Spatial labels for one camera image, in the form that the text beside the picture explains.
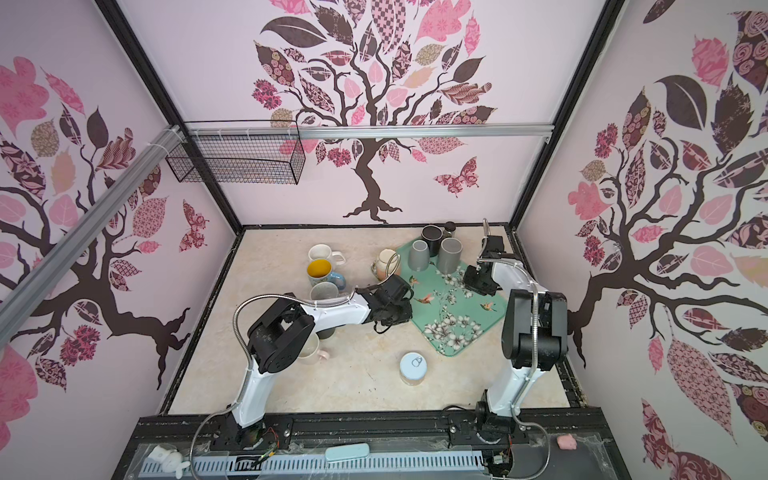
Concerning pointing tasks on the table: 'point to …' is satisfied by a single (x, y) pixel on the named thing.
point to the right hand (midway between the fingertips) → (472, 281)
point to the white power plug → (169, 457)
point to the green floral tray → (452, 316)
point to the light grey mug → (419, 255)
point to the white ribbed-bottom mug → (322, 251)
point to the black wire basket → (238, 152)
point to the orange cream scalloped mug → (387, 264)
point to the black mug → (432, 235)
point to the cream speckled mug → (324, 291)
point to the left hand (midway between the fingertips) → (412, 319)
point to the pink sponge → (566, 442)
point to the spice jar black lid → (450, 226)
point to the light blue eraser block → (346, 452)
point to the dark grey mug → (449, 255)
